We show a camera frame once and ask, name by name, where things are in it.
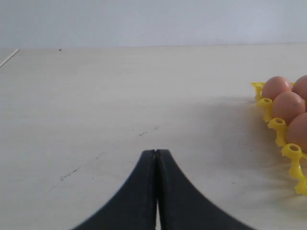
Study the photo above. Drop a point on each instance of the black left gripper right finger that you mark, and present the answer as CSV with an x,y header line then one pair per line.
x,y
181,206

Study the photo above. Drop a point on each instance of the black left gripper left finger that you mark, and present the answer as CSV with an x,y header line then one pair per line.
x,y
133,207

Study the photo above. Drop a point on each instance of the brown egg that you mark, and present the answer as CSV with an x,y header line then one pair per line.
x,y
300,87
297,132
287,106
275,86

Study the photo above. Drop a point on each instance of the yellow plastic egg tray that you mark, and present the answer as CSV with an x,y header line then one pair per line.
x,y
290,150

